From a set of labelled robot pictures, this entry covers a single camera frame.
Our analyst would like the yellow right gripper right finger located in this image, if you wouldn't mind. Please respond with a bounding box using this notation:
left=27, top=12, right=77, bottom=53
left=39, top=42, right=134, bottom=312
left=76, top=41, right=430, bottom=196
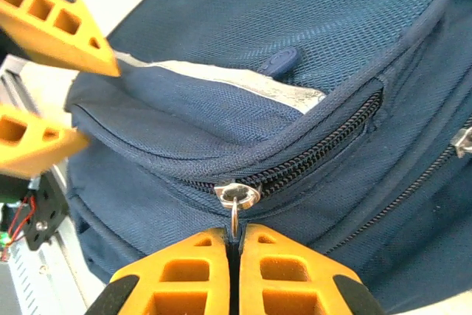
left=239, top=224, right=384, bottom=315

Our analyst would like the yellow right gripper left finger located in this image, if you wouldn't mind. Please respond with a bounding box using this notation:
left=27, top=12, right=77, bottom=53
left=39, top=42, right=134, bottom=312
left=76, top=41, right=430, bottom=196
left=85, top=228, right=232, bottom=315

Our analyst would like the navy blue backpack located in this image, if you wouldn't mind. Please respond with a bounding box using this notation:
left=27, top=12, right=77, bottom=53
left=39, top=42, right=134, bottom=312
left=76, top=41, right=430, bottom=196
left=64, top=0, right=472, bottom=315

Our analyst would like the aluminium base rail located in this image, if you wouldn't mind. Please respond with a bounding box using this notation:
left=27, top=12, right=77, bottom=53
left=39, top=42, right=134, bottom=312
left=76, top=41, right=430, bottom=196
left=0, top=52, right=108, bottom=315

